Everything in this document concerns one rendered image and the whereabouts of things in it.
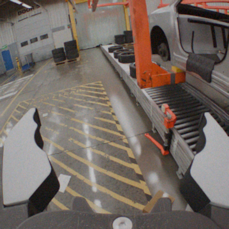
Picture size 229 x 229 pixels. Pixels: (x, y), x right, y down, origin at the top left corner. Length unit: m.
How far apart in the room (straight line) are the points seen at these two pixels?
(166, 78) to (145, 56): 0.42
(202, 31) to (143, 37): 0.96
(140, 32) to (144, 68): 0.44
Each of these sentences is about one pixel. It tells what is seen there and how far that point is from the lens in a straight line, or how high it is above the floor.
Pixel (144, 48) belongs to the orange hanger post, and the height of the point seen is 1.03.
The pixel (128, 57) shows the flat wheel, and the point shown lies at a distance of 4.21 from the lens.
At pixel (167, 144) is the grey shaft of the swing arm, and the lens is 1.54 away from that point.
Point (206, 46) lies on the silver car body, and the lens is 2.33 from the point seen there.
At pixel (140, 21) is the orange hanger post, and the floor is 1.36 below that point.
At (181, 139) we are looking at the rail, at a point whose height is 0.39.
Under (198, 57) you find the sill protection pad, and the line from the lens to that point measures 1.65.
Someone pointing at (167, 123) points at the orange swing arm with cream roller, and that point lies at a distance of 1.33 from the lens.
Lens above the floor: 1.29
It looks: 32 degrees down
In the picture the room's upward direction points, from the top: 9 degrees counter-clockwise
